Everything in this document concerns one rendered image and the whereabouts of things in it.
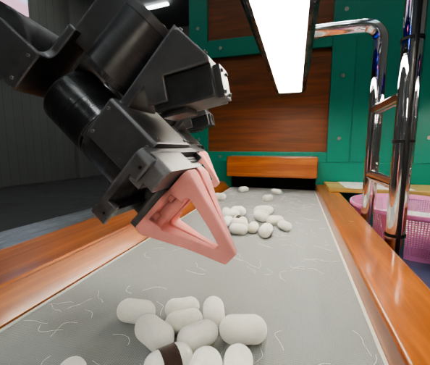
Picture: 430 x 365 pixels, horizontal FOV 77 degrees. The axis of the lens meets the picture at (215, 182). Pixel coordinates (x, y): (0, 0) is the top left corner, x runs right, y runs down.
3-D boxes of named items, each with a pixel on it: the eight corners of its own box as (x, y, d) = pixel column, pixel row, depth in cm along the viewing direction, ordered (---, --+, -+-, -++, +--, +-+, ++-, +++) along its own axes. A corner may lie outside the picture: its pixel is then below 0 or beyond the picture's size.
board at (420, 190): (329, 192, 77) (329, 187, 77) (323, 185, 91) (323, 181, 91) (470, 198, 67) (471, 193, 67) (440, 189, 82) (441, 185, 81)
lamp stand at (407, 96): (266, 287, 42) (274, -27, 36) (275, 243, 61) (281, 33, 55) (407, 308, 36) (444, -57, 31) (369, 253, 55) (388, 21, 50)
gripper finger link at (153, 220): (266, 217, 26) (197, 150, 27) (255, 241, 19) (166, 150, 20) (219, 261, 28) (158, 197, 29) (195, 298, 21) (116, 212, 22)
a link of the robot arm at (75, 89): (158, 113, 26) (111, 67, 27) (128, 96, 21) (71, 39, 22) (114, 164, 27) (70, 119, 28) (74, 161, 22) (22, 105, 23)
